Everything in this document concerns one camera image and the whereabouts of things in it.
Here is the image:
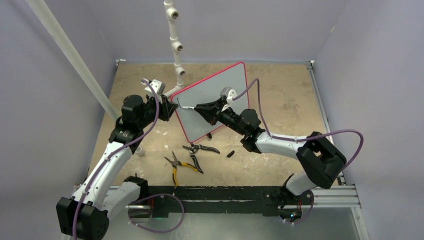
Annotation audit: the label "white diagonal pole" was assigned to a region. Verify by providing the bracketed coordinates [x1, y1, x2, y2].
[26, 0, 118, 138]

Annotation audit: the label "white pvc pipe stand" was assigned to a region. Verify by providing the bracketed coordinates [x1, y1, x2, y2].
[163, 0, 186, 97]

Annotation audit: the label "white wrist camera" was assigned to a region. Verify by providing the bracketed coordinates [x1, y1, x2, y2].
[220, 86, 237, 112]
[143, 78, 166, 103]

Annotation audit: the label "black whiteboard marker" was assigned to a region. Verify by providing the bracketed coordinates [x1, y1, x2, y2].
[176, 97, 195, 110]

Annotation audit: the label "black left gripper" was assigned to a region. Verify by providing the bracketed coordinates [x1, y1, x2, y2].
[137, 94, 178, 129]

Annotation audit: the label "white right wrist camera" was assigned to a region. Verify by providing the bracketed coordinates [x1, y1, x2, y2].
[220, 86, 237, 112]

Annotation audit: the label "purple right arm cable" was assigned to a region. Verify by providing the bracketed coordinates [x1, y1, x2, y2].
[231, 78, 365, 173]

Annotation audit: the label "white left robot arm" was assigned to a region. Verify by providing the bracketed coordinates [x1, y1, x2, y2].
[56, 95, 178, 240]

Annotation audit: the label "pink framed whiteboard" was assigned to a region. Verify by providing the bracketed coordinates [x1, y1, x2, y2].
[170, 62, 249, 143]

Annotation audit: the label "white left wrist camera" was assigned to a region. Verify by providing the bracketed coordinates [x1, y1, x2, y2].
[143, 78, 166, 103]

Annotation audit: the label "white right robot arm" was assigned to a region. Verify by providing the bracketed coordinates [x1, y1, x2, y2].
[193, 99, 347, 204]

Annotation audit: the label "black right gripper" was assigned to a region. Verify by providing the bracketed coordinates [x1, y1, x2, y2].
[195, 96, 247, 136]

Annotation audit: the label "black marker cap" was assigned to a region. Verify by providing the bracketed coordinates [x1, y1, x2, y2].
[226, 150, 235, 158]

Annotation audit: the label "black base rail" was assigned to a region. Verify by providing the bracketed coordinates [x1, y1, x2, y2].
[145, 185, 314, 218]

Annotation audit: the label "black handled pliers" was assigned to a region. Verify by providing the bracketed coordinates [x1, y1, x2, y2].
[182, 139, 221, 175]

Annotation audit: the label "yellow handled pliers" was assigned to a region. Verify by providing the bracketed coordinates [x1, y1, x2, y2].
[164, 151, 199, 187]

